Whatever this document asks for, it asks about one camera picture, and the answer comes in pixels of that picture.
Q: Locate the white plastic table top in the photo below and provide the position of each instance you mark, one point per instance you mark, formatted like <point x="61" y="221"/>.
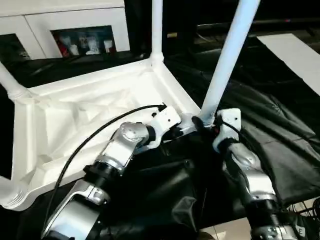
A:
<point x="75" y="105"/>

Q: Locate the black work mat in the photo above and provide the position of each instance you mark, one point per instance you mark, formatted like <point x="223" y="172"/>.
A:
<point x="275" y="120"/>

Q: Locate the white flat board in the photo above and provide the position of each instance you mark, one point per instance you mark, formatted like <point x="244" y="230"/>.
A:
<point x="295" y="60"/>

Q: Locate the small white cup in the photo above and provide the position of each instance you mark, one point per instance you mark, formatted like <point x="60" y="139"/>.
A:
<point x="107" y="46"/>
<point x="73" y="50"/>

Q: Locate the black cabinet with gold label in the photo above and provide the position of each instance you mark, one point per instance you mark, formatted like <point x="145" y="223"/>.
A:
<point x="200" y="12"/>

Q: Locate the white blue patterned jar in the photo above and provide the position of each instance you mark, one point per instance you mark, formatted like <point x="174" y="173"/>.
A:
<point x="92" y="46"/>

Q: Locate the red bottle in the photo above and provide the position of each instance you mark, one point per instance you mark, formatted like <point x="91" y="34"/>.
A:
<point x="62" y="47"/>

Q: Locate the white display cabinet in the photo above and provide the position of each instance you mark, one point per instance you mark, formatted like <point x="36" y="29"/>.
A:
<point x="62" y="15"/>

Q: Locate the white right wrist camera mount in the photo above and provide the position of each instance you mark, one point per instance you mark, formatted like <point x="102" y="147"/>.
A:
<point x="230" y="120"/>

